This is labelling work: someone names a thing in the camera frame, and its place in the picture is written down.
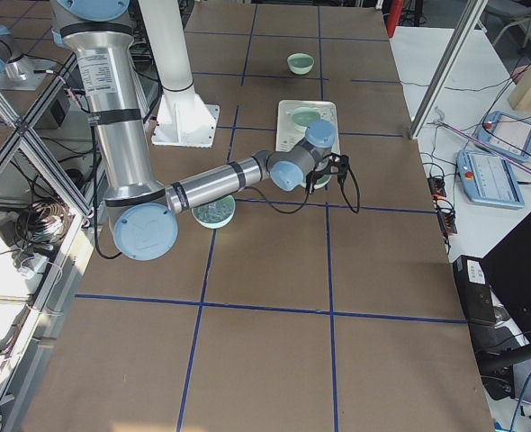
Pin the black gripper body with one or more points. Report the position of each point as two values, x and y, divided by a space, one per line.
318 173

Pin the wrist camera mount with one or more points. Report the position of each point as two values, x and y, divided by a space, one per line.
337 165

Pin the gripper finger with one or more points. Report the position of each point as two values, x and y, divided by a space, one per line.
309 187

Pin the rod with green tip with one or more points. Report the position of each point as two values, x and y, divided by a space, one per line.
473 138

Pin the green bowl with ice cubes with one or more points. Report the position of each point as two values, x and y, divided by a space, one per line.
216 214

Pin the blue teach pendant near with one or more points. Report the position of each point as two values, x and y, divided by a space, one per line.
488 180

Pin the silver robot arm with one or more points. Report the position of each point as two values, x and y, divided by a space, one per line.
142 210
13 63

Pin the green bowl moved to tray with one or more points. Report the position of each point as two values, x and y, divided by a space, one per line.
320 182

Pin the black computer box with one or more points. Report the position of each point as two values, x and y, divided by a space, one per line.
473 291

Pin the red cylinder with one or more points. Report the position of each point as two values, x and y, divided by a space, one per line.
394 16

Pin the white pedestal column base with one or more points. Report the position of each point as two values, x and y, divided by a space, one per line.
183 119

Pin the aluminium frame post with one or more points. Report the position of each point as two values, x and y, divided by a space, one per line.
466 23

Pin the blue teach pendant far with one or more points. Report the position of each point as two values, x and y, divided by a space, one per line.
507 134

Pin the black laptop monitor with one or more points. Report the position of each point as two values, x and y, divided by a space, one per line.
507 268

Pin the pale green bear tray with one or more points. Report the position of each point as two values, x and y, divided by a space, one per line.
287 136

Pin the green bowl on tray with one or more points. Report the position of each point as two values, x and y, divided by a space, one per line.
303 116

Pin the blue teach pendant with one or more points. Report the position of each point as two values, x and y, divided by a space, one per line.
488 180
507 134

